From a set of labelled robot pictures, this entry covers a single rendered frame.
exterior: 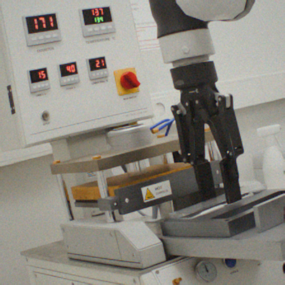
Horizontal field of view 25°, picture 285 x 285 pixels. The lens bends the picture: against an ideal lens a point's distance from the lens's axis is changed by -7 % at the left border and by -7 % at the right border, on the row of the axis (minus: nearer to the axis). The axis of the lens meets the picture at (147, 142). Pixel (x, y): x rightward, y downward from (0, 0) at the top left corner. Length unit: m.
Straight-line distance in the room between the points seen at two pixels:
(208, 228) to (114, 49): 0.57
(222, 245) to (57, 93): 0.54
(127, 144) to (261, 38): 1.30
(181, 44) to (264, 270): 0.42
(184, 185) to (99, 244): 0.20
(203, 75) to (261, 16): 1.44
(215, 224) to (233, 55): 1.39
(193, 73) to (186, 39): 0.06
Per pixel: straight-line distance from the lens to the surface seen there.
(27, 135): 1.32
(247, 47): 2.40
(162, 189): 1.20
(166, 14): 1.09
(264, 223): 0.97
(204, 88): 1.09
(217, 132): 1.09
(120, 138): 1.25
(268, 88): 2.37
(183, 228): 1.06
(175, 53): 1.08
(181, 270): 1.10
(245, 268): 1.17
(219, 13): 0.99
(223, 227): 0.98
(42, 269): 1.39
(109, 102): 1.42
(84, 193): 1.27
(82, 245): 1.21
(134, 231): 1.09
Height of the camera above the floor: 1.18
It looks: 3 degrees down
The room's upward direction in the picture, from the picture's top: 12 degrees counter-clockwise
